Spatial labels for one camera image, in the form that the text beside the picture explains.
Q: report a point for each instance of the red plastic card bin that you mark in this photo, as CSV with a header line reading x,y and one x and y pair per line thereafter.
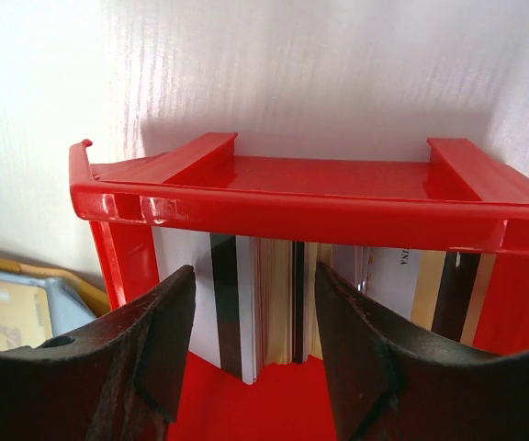
x,y
461,199

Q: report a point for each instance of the stack of cards in bin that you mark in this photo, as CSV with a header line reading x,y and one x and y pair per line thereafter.
x,y
282,298

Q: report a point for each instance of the beige card with black stripe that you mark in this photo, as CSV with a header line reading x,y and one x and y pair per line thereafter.
x,y
24,316

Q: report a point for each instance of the white card in bin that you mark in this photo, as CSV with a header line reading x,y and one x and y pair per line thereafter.
x,y
224,331

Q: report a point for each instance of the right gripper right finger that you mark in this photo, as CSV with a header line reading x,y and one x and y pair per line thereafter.
x,y
390,379

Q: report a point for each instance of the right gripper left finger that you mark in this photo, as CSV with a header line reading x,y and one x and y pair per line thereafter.
x,y
119,377

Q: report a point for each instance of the yellow leather card holder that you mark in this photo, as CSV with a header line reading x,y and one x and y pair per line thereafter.
x,y
73,302

